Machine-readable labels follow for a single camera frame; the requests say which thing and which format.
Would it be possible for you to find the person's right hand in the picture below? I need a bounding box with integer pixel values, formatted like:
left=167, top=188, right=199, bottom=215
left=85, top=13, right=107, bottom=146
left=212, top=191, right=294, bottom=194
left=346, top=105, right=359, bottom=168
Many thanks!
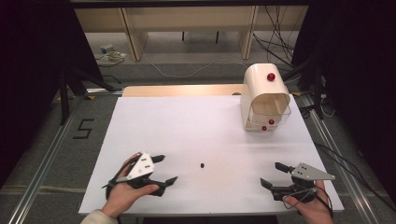
left=283, top=180, right=334, bottom=224

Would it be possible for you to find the black curtain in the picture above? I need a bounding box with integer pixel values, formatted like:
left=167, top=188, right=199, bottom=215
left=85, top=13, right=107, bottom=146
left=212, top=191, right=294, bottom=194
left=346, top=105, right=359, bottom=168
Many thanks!
left=291, top=0, right=396, bottom=195
left=0, top=0, right=105, bottom=189

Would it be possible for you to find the light wooden board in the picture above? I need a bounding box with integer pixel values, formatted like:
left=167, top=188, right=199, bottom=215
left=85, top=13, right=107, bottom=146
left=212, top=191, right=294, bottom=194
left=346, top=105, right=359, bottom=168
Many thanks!
left=121, top=84, right=250, bottom=98

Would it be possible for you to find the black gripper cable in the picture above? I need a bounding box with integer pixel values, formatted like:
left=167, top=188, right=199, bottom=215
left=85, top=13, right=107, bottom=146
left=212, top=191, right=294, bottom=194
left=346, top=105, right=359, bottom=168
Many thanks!
left=317, top=186, right=334, bottom=219

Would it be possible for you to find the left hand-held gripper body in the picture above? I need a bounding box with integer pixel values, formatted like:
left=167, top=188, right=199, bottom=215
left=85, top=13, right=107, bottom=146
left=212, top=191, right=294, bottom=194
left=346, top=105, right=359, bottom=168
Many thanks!
left=102, top=152, right=166, bottom=198

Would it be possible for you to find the white power adapter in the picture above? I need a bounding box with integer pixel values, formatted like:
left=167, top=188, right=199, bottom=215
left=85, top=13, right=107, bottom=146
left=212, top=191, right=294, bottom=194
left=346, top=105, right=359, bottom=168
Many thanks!
left=99, top=44, right=116, bottom=56

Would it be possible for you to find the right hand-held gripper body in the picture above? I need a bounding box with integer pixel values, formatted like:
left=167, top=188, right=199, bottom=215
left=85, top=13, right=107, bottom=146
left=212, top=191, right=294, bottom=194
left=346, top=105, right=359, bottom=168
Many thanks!
left=271, top=162, right=336, bottom=203

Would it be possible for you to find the black floor cable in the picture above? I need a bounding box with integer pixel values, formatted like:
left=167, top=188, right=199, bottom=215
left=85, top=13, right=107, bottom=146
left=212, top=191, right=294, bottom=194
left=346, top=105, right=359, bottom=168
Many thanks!
left=313, top=141, right=396, bottom=213

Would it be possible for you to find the bundle of black cables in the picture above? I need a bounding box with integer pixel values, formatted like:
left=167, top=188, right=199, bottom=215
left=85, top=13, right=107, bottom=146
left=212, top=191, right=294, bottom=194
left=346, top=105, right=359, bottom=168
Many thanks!
left=252, top=5, right=301, bottom=68

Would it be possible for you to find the cream box with red knobs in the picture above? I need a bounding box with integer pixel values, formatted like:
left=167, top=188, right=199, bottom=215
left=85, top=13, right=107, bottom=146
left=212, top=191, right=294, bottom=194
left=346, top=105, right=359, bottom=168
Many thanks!
left=239, top=63, right=292, bottom=133

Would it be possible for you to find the coiled white cable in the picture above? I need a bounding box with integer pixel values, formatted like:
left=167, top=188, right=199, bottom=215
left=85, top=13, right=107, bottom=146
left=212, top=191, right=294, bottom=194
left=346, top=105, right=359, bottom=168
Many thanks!
left=94, top=50, right=128, bottom=68

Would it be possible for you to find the person's left hand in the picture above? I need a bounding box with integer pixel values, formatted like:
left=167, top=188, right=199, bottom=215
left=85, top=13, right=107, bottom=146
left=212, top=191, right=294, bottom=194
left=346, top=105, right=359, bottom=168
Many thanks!
left=100, top=151, right=161, bottom=219

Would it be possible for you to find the long white floor cable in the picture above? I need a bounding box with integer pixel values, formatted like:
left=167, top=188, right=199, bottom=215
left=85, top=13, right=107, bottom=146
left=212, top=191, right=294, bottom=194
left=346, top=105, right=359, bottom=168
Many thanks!
left=140, top=50, right=250, bottom=79

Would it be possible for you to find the light wooden desk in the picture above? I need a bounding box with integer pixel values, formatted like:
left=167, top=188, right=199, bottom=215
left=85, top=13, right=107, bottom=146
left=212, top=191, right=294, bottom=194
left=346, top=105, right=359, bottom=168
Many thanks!
left=74, top=5, right=310, bottom=62

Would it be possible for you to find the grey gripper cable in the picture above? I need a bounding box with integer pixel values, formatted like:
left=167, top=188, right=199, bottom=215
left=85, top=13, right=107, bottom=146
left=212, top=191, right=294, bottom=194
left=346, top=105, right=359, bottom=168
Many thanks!
left=281, top=187, right=319, bottom=210

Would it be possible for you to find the black tripod stand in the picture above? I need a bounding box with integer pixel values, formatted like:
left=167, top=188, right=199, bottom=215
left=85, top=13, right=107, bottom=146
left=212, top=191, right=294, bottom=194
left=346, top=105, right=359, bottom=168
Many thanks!
left=280, top=49, right=327, bottom=121
left=50, top=65, right=124, bottom=126

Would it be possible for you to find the aluminium floor rail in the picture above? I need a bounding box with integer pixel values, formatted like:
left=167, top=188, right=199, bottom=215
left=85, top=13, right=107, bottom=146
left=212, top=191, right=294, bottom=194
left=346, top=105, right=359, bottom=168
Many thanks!
left=298, top=92, right=381, bottom=224
left=7, top=92, right=86, bottom=224

